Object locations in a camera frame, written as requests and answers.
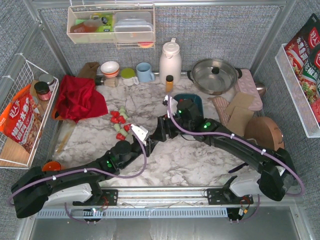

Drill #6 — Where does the teal storage basket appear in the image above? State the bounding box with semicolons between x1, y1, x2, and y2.
173;93;204;115

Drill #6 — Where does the brown cardboard sheet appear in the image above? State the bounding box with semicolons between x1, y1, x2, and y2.
226;106;254;137
225;92;255;115

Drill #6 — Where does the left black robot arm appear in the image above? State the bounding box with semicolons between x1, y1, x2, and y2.
8;138;158;219

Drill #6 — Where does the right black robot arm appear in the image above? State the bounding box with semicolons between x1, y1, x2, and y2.
150;95;305;202

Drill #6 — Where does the striped oven mitt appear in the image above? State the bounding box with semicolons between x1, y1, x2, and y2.
208;96;230;127

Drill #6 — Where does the orange spice bottle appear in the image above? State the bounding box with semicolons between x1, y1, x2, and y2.
165;75;174;93

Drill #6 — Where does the stainless steel pot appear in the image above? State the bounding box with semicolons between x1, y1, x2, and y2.
186;58;243;96

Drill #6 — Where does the white thermos jug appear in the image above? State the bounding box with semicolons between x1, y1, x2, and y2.
159;38;182;85

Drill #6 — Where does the blue mug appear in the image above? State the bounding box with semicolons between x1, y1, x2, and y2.
136;62;155;83

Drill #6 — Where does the pink egg tray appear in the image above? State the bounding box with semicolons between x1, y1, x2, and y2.
235;68;263;112

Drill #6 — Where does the red cloth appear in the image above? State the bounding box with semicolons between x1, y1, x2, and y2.
53;75;108;123

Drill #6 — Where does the pepper grinder bottle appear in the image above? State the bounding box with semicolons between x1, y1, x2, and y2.
94;76;119;88

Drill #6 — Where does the green lidded cup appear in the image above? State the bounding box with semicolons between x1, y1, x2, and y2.
120;68;139;87

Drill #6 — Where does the orange cup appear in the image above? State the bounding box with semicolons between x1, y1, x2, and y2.
42;161;62;172

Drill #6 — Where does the round wooden board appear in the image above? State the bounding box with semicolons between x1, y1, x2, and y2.
244;116;285;151

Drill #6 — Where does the white orange striped bowl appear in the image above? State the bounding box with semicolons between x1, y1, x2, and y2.
100;61;120;78

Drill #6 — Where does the brown paper bag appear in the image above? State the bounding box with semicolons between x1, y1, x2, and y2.
77;62;100;80

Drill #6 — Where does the dark lid jar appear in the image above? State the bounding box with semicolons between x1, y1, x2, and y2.
34;81;52;101

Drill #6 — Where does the silver lid jar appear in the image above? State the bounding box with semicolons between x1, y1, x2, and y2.
39;73;55;92

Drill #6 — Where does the red snack bag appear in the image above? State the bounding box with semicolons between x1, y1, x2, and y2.
0;84;42;154

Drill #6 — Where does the clear plastic container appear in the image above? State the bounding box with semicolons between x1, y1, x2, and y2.
113;11;154;43

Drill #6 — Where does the red seasoning packet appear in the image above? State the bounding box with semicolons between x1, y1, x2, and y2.
284;13;320;123

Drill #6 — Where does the cream wall storage box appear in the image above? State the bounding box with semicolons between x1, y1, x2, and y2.
66;4;156;48

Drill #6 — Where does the white right wall basket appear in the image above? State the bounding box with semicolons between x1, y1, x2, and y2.
274;43;320;139

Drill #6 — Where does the white wire side basket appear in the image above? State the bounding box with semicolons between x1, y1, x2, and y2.
0;53;59;169

